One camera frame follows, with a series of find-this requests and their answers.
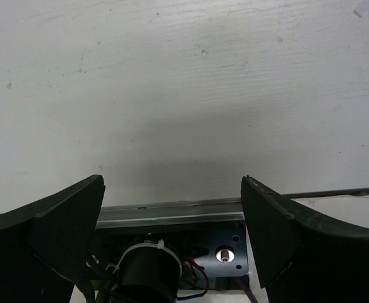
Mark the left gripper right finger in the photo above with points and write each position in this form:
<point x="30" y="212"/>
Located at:
<point x="302" y="255"/>

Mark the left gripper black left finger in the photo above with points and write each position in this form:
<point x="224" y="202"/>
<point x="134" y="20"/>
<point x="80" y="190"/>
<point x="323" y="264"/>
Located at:
<point x="44" y="245"/>

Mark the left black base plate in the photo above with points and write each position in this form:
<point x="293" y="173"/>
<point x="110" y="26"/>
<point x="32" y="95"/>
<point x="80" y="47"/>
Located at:
<point x="197" y="256"/>

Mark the aluminium table edge rail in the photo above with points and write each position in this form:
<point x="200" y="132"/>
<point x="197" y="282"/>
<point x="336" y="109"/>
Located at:
<point x="171" y="213"/>

